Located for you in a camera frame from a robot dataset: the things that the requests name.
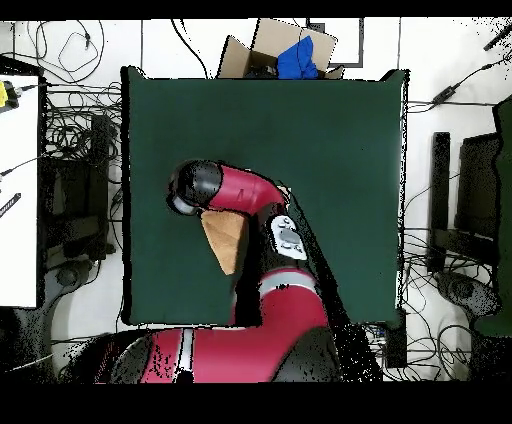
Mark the orange terry towel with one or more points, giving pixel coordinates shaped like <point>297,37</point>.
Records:
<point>226,236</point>

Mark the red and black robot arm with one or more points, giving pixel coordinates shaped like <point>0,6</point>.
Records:
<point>248,192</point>

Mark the dark green table cloth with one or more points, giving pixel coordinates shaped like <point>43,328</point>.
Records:
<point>200,120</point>

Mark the brown cardboard box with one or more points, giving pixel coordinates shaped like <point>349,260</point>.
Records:
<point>240,60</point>

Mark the blue cloth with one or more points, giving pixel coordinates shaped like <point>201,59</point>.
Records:
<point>296,60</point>

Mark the black equipment stand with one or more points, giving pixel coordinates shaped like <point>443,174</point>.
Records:
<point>80,192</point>
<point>476,188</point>

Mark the black power strip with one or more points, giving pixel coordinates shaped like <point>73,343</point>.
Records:
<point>396,340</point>

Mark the white desk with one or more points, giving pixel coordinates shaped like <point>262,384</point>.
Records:
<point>18,200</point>

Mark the yellow and black device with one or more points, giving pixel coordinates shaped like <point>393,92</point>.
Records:
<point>6,96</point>

